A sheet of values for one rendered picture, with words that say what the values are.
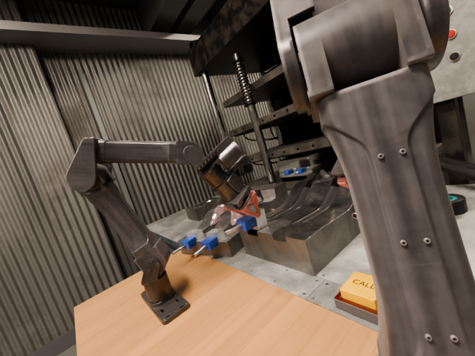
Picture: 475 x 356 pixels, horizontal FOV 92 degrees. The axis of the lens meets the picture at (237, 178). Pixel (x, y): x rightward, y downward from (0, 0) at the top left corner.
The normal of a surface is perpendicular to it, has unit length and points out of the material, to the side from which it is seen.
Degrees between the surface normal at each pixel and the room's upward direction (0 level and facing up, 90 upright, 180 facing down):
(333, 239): 90
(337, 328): 0
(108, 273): 90
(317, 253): 90
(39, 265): 90
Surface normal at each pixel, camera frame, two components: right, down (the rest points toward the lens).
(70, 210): 0.60, -0.08
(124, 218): 0.16, 0.06
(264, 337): -0.29, -0.95
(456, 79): -0.76, 0.31
